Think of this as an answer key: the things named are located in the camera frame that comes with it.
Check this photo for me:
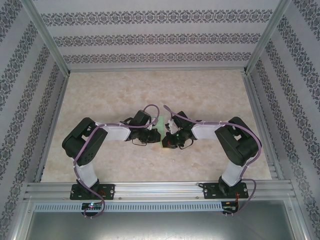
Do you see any grey metal sheet panel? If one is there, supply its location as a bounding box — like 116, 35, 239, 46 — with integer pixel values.
24, 211, 308, 240

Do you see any white right camera bracket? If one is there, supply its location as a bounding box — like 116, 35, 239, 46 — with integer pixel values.
164, 119, 177, 135

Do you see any slotted grey cable duct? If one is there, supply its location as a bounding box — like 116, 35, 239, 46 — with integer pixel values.
33, 201, 223, 213

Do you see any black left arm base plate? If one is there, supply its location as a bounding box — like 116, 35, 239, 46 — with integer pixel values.
69, 183, 116, 201

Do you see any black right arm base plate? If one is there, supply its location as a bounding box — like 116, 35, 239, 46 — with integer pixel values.
202, 182, 250, 200

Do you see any long aluminium mounting rail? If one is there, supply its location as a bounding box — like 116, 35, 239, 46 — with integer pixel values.
23, 181, 296, 201

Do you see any aluminium frame post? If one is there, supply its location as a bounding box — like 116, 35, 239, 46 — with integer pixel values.
243, 0, 292, 75
21, 0, 71, 77

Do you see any circuit board with green light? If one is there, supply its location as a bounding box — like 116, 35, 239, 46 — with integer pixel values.
81, 202, 102, 210

